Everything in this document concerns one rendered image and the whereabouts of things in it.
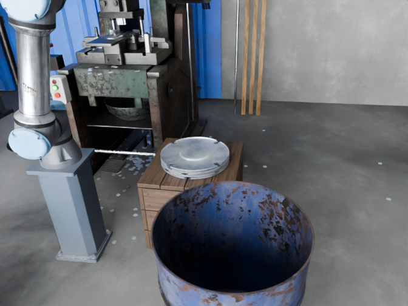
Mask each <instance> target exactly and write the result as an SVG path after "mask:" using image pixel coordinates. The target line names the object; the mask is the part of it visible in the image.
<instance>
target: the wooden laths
mask: <svg viewBox="0 0 408 306"><path fill-rule="evenodd" d="M239 1H240V0H237V12H236V56H235V79H234V114H236V101H237V61H238V40H239ZM266 6H267V0H262V13H261V25H260V47H259V70H258V82H257V104H256V115H260V101H261V90H262V69H263V58H264V38H265V17H266ZM257 13H258V0H254V8H253V34H252V49H251V75H250V102H249V114H253V98H254V74H255V61H256V37H257ZM249 18H250V0H245V30H244V47H243V80H242V112H241V115H245V107H246V92H247V62H248V34H249Z"/></svg>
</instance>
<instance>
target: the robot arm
mask: <svg viewBox="0 0 408 306"><path fill-rule="evenodd" d="M0 2H1V5H2V7H3V8H4V9H5V10H6V12H7V13H8V23H9V24H10V25H11V26H12V27H13V28H14V29H15V33H16V59H17V73H18V98H19V110H17V111H16V112H15V113H14V127H15V128H14V130H13V131H11V133H10V136H9V138H8V142H9V145H10V147H11V148H12V150H13V151H14V152H16V153H17V154H18V155H19V156H21V157H24V158H27V159H32V160H35V159H39V162H40V164H41V166H42V167H43V168H46V169H63V168H66V167H69V166H72V165H74V164H75V163H77V162H79V161H80V160H81V158H82V156H83V155H82V152H81V149H80V147H79V146H78V145H77V143H76V141H75V140H74V139H73V135H72V131H71V128H70V123H69V119H68V116H67V111H66V110H67V109H66V107H65V105H64V103H63V102H62V101H58V100H50V34H51V33H52V32H53V31H54V30H55V29H56V13H57V12H59V11H60V10H61V9H62V8H63V7H64V5H65V3H66V0H0Z"/></svg>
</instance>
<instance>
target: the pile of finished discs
mask: <svg viewBox="0 0 408 306"><path fill-rule="evenodd" d="M217 142H218V141H216V139H213V138H208V137H188V138H182V139H179V140H176V141H175V142H174V144H173V143H169V144H167V145H166V146H165V147H164V148H163V149H162V151H161V154H160V156H161V165H162V168H163V169H164V170H165V171H166V172H167V173H168V174H170V175H172V176H174V177H178V178H181V179H187V177H190V178H189V179H205V178H208V177H212V176H214V175H217V174H219V173H221V172H222V171H223V170H225V169H226V167H227V166H228V163H229V157H230V152H229V149H228V147H227V146H226V145H225V144H224V143H222V142H218V143H217Z"/></svg>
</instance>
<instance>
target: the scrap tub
mask: <svg viewBox="0 0 408 306"><path fill-rule="evenodd" d="M151 244H152V249H153V251H154V254H155V259H156V263H157V269H158V286H159V289H160V293H161V296H162V298H163V300H164V303H165V306H300V305H301V303H302V300H303V298H304V294H305V288H306V275H307V271H308V266H309V263H310V259H311V257H312V254H313V250H314V247H315V233H314V229H313V226H312V224H311V222H310V219H309V218H308V216H307V215H306V213H305V212H304V211H303V209H302V208H301V207H300V206H299V205H298V204H297V203H295V202H294V201H293V200H292V199H290V198H289V197H287V196H285V195H284V194H282V193H280V192H278V191H276V190H274V189H271V188H269V187H266V186H262V185H258V184H255V183H250V182H241V181H218V182H210V183H204V184H201V185H197V186H193V187H192V188H188V189H186V190H184V191H182V192H180V193H178V194H177V195H175V196H174V197H172V198H171V199H170V200H168V201H167V202H166V203H165V204H164V205H163V206H162V207H161V208H160V210H159V211H158V213H157V215H156V216H155V218H154V221H153V223H152V227H151ZM160 284H161V285H160Z"/></svg>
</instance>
